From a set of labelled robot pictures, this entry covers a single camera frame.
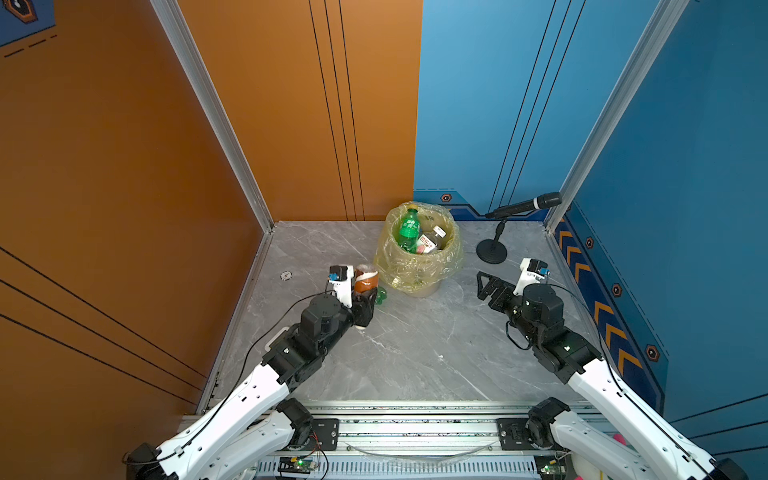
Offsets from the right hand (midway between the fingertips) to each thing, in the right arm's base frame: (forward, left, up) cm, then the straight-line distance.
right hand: (486, 279), depth 75 cm
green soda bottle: (+7, +28, -18) cm, 34 cm away
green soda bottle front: (+16, +19, +2) cm, 25 cm away
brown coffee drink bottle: (-4, +30, +7) cm, 31 cm away
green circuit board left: (-36, +48, -24) cm, 64 cm away
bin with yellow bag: (+3, +17, -2) cm, 17 cm away
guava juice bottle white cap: (+17, +11, 0) cm, 20 cm away
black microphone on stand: (+27, -13, -21) cm, 37 cm away
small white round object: (+18, +62, -22) cm, 69 cm away
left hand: (-3, +30, +2) cm, 30 cm away
